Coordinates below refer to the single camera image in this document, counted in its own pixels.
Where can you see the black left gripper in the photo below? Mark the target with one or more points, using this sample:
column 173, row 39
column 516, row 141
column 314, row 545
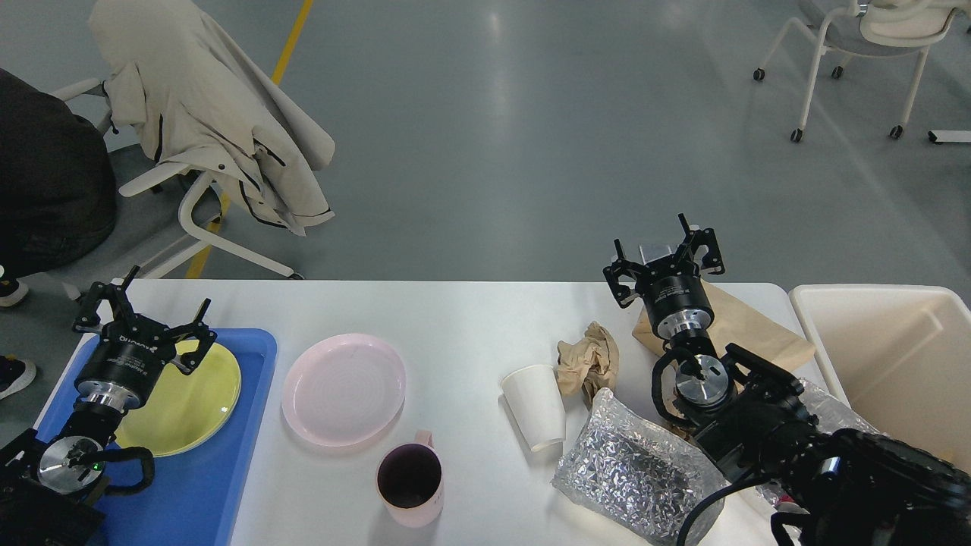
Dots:
column 124, row 367

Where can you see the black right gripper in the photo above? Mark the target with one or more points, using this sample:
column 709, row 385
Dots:
column 675, row 300

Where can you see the brown paper bag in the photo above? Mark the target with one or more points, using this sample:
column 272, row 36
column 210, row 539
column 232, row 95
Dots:
column 759, row 318

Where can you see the pink plate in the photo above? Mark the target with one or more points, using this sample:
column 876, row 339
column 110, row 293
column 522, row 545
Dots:
column 344, row 390

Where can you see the pink mug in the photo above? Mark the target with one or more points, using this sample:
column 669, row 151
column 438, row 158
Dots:
column 410, row 482

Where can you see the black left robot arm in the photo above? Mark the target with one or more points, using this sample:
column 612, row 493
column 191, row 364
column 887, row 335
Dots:
column 50, row 488

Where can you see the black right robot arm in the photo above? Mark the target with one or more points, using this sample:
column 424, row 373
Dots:
column 746, row 415

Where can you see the white chair with coat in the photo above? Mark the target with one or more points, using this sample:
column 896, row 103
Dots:
column 163, row 215

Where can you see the yellow plate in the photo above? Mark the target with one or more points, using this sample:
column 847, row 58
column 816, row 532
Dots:
column 185, row 411

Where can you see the crumpled brown paper ball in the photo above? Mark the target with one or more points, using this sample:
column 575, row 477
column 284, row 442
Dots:
column 589, row 365

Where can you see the person in dark clothes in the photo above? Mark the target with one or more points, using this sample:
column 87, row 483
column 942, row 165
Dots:
column 58, row 189

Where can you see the white paper cup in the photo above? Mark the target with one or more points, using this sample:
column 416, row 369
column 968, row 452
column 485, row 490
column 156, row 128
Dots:
column 533, row 397

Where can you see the silver foil bubble bag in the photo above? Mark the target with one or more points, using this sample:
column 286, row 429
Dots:
column 635, row 472

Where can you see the beige coat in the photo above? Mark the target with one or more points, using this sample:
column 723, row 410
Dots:
column 195, row 97

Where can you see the beige plastic bin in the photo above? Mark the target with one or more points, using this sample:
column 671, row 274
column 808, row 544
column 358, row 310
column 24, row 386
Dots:
column 899, row 355

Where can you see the white furniture foot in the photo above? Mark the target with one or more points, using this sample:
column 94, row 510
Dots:
column 949, row 136

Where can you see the white chair on wheels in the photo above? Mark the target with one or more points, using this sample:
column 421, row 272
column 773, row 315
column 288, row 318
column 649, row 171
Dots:
column 866, row 29

